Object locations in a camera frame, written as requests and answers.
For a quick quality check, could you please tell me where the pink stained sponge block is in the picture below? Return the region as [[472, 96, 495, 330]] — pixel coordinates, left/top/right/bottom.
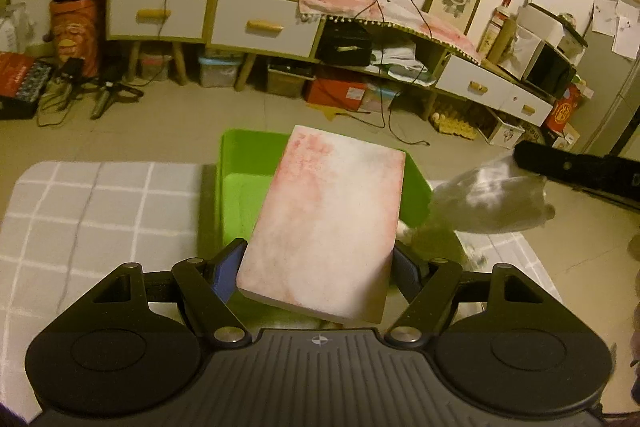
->
[[236, 126, 406, 324]]

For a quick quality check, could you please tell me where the white cloth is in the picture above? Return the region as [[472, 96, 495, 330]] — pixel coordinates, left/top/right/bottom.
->
[[428, 155, 555, 234]]

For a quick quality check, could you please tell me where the black microwave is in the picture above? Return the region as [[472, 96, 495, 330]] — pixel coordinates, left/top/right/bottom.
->
[[521, 41, 576, 98]]

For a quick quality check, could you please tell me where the green plastic bin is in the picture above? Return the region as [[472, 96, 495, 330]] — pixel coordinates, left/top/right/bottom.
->
[[215, 129, 432, 247]]

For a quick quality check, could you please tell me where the grey checkered blanket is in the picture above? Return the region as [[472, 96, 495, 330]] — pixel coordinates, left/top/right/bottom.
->
[[0, 159, 564, 423]]

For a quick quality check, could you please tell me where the egg carton tray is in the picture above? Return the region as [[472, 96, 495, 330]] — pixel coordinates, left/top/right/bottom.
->
[[430, 112, 477, 141]]

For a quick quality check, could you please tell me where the red box under cabinet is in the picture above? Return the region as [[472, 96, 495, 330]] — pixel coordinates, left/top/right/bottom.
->
[[303, 78, 367, 112]]

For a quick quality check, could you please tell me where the black tripod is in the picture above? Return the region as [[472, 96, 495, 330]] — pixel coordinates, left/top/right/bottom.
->
[[54, 57, 144, 120]]

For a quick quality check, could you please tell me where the black bag in cabinet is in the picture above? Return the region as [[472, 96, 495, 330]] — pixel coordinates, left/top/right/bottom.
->
[[316, 20, 373, 67]]

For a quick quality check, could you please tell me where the long tv cabinet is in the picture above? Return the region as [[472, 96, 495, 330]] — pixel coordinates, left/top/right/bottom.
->
[[209, 0, 552, 126]]

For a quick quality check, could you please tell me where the red black box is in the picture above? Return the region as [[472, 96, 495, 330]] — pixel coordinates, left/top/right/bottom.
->
[[0, 52, 54, 120]]

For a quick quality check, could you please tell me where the orange snack bag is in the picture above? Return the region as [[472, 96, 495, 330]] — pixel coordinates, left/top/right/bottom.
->
[[49, 0, 104, 78]]

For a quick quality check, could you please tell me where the pink table runner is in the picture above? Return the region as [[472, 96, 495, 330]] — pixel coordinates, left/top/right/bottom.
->
[[298, 0, 480, 64]]

